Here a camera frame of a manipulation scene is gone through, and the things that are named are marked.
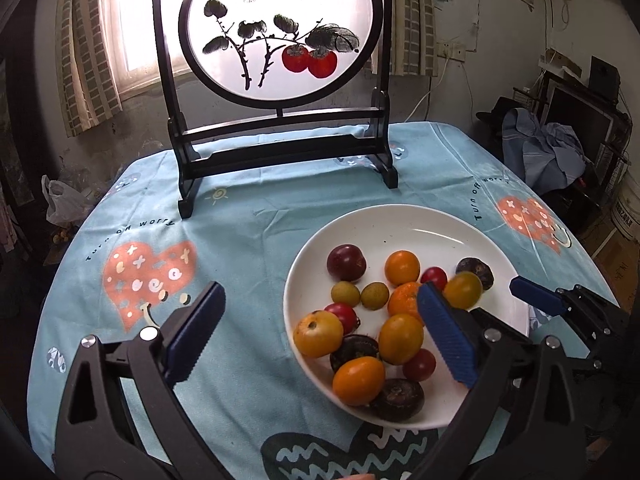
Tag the bright window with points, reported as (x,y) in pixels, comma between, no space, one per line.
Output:
(135,20)

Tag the mandarin orange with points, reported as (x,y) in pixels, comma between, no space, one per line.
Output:
(402,302)

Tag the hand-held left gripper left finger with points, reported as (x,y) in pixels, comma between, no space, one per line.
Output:
(195,330)

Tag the dark red plum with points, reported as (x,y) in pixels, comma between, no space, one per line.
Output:
(346,264)

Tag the white plastic bucket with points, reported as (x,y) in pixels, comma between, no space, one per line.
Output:
(627,210)

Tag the red cherry tomato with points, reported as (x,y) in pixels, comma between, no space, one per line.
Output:
(420,364)
(346,312)
(434,276)

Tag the white round plate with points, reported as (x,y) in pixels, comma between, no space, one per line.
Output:
(400,230)

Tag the white wall socket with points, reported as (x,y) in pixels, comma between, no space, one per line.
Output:
(452,51)

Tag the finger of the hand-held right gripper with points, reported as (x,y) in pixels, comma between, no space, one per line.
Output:
(537,295)

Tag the checked curtain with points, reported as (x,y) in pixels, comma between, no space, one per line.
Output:
(85,50)
(412,15)

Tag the black speaker box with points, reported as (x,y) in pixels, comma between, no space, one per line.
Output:
(605,77)

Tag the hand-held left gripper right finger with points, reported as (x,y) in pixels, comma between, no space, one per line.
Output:
(450,335)

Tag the light blue printed tablecloth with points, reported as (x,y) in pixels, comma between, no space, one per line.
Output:
(250,240)

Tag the dark water chestnut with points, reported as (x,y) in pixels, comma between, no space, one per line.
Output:
(352,350)
(477,267)
(398,399)

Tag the cardboard box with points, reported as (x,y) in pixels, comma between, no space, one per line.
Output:
(615,260)

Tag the orange tomato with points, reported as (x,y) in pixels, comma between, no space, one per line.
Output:
(462,289)
(400,338)
(358,380)
(402,266)

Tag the dark monitor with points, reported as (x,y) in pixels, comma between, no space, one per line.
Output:
(575,115)

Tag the yellow tomato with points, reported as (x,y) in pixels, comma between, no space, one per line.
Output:
(318,333)

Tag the black hat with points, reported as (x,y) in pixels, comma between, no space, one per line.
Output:
(492,110)

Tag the blue grey clothes pile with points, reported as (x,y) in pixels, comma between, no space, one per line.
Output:
(545,155)

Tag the small tan longan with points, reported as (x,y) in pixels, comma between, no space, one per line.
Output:
(345,293)
(375,295)

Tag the white plastic bag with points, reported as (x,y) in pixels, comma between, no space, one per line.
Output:
(62,202)

